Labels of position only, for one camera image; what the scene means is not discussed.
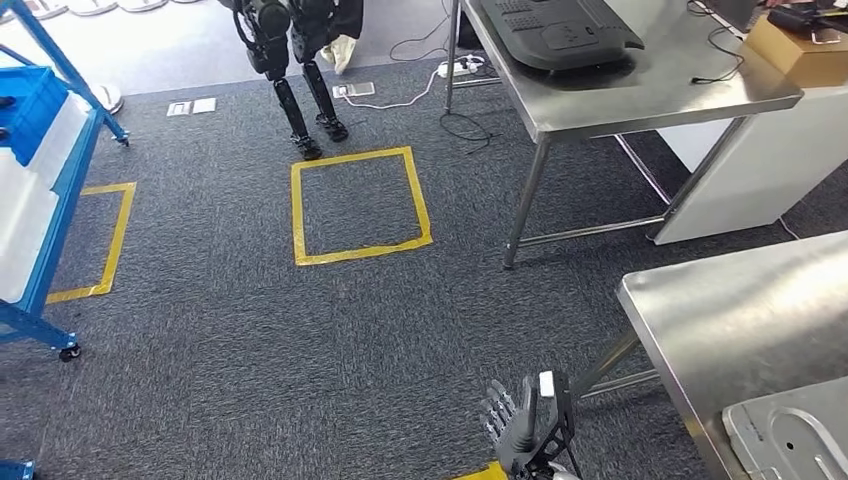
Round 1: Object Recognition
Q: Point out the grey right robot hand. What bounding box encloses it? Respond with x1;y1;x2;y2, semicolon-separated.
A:
480;376;540;475

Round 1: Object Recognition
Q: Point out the stainless steel workbench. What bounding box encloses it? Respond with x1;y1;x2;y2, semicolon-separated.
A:
569;229;848;480

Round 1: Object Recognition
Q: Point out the stamped sheet metal plate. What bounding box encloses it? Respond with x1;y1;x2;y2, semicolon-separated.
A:
722;376;848;480

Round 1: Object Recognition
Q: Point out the white desk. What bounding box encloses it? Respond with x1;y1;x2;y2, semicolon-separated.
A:
652;86;848;248

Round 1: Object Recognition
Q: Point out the white power strip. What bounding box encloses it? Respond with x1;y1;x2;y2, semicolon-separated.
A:
435;56;485;79

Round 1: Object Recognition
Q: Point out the stainless steel table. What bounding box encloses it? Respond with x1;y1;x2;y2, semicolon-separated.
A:
442;0;805;271

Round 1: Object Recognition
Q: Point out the black humanoid robot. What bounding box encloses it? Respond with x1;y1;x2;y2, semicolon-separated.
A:
218;0;366;162

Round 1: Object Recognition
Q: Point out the black plastic panel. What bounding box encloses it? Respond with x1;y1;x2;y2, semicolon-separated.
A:
478;0;645;72

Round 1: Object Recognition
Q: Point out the pale glove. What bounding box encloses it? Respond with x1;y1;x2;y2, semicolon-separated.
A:
319;34;359;75

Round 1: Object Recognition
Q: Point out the cardboard box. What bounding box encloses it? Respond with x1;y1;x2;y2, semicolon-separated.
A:
745;14;848;89

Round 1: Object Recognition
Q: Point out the black device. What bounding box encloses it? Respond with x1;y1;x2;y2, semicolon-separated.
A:
767;3;848;38

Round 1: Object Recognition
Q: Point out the white round base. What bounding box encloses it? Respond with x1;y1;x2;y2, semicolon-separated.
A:
66;0;118;17

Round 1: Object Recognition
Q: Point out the thin black cable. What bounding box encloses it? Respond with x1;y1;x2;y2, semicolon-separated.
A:
387;0;453;64
685;0;747;86
439;109;498;157

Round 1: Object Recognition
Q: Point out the white power cable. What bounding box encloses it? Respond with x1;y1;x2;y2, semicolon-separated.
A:
341;66;442;111

